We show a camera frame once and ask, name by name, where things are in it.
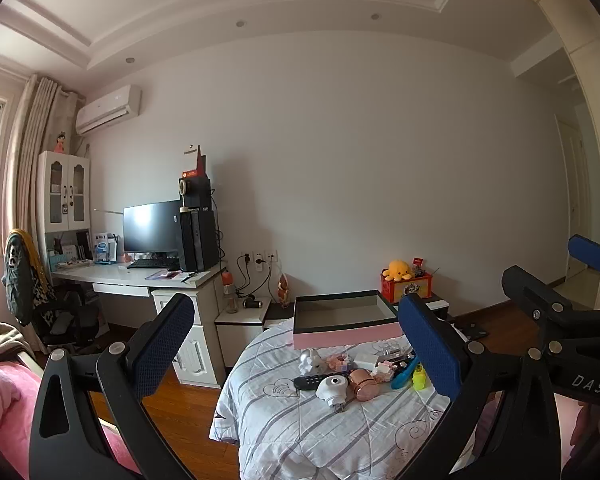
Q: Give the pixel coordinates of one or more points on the white desk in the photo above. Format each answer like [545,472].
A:
[110,275]

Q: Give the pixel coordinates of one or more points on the rose gold jar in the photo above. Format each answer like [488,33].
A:
[364,385]

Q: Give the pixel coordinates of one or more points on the clear plastic packet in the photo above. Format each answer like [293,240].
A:
[395,347]

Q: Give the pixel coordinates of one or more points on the person's right hand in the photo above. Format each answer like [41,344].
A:
[587,427]

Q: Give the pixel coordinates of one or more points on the white dark-top low cabinet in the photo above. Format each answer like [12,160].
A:
[437,306]

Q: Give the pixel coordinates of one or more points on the black computer tower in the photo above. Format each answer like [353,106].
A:
[200,240]

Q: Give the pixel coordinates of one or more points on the white low nightstand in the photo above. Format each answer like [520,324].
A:
[235,340]

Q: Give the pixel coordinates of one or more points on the anatomy torso model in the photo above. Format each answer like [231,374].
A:
[283,292]

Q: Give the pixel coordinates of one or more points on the orange-cap water bottle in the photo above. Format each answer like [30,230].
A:
[229,295]

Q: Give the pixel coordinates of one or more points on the round table striped cloth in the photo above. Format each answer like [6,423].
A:
[290,435]

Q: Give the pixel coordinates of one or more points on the dark patterned jacket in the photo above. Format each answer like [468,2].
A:
[22,280]

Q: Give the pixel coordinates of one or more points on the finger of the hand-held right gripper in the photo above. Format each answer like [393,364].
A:
[592,255]
[525,285]

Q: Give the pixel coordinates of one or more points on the pink blanket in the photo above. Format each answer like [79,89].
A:
[5,395]

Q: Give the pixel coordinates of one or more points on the small black massage gun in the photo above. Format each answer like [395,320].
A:
[252,303]

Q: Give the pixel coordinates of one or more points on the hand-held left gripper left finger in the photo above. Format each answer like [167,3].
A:
[162,345]

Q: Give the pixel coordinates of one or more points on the blue pen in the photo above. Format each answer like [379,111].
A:
[402,377]

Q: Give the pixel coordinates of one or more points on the white bunny figurine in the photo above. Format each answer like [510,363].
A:
[311,362]

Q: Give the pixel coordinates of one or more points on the pink doll figure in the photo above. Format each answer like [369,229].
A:
[60,142]

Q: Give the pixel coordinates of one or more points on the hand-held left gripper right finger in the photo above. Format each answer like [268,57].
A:
[430,350]

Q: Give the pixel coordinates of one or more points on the yellow octopus plush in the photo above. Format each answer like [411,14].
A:
[398,270]

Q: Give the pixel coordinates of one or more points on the black floor scale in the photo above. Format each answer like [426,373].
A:
[472,330]

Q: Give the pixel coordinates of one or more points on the computer monitor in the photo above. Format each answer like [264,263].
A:
[152,227]

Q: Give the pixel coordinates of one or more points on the white charger block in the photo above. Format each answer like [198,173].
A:
[365,360]

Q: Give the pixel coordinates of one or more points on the yellow highlighter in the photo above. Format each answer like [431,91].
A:
[420,380]

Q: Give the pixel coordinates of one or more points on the wall socket row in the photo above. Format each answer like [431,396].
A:
[260,256]

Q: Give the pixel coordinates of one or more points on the blue white box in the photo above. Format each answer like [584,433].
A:
[104,250]

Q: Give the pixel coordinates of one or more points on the white door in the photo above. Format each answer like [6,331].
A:
[572,200]

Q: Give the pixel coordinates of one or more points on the beige curtain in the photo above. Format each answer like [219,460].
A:
[35,150]

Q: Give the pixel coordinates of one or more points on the black keyboard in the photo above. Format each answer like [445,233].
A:
[150,263]

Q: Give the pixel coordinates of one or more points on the black speaker box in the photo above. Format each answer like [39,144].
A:
[197,192]

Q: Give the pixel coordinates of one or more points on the black remote control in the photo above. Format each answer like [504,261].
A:
[307,382]

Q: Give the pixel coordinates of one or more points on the beige blanket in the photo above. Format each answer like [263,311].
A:
[5,340]

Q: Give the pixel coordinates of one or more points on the pink storage box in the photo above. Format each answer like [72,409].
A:
[345,335]

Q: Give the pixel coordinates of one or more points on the red paper ornament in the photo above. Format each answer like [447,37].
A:
[198,165]

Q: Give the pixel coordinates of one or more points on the white glass-door cabinet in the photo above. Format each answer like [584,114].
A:
[62,195]

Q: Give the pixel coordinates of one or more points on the white round plug-in device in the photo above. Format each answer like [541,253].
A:
[330,389]

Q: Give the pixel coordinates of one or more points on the pink block toy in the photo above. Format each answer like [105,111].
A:
[338,361]

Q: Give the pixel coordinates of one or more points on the cream wardrobe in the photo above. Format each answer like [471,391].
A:
[595,85]

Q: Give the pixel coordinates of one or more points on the red toy box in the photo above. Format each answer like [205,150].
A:
[410,290]

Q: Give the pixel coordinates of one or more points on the white air conditioner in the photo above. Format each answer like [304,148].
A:
[107,110]

